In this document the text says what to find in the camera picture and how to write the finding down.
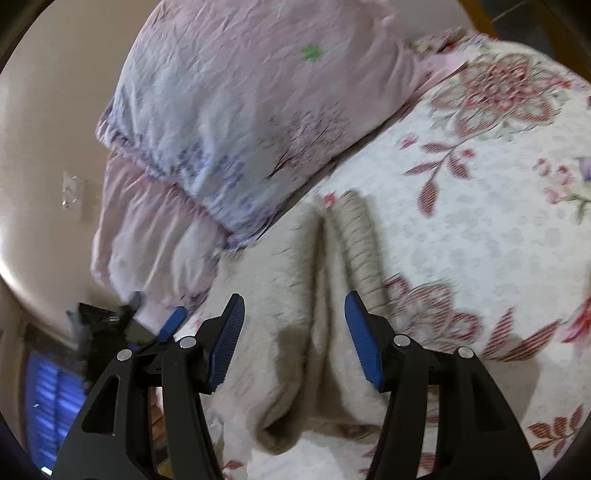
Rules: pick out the pink floral pillow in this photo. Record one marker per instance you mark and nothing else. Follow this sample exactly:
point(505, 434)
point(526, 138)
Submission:
point(147, 230)

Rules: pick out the yellow wooden bed frame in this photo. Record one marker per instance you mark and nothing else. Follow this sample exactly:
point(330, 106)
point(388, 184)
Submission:
point(482, 18)

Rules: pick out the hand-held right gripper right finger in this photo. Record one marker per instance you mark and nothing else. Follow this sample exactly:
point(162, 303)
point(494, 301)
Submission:
point(364, 341)

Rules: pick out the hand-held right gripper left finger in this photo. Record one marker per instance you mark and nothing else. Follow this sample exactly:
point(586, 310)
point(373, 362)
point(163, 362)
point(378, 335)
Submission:
point(226, 341)

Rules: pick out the white floral bed sheet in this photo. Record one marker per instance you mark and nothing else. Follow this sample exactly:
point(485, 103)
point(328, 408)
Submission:
point(485, 230)

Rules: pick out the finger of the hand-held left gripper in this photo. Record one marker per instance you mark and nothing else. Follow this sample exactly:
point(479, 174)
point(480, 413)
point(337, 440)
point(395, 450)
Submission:
point(133, 304)
point(173, 323)

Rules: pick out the pink pillow with tree print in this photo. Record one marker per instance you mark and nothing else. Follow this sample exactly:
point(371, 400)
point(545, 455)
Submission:
point(240, 106)

